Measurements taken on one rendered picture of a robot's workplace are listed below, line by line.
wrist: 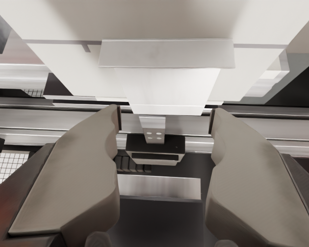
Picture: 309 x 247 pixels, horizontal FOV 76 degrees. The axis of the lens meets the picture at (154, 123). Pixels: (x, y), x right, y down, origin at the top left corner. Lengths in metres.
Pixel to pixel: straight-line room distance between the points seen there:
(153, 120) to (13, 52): 0.18
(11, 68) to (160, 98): 0.18
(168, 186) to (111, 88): 0.11
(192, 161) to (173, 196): 0.52
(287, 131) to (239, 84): 0.36
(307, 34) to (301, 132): 0.25
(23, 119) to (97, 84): 0.39
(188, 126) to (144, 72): 0.31
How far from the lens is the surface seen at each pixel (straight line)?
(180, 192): 0.21
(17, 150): 0.75
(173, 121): 0.47
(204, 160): 0.74
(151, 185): 0.21
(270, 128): 0.53
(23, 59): 0.27
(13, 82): 0.32
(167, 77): 0.17
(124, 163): 0.60
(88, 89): 0.22
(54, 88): 0.26
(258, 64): 0.18
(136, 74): 0.17
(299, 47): 0.39
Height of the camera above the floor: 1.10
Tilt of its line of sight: 19 degrees down
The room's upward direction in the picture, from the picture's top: 177 degrees counter-clockwise
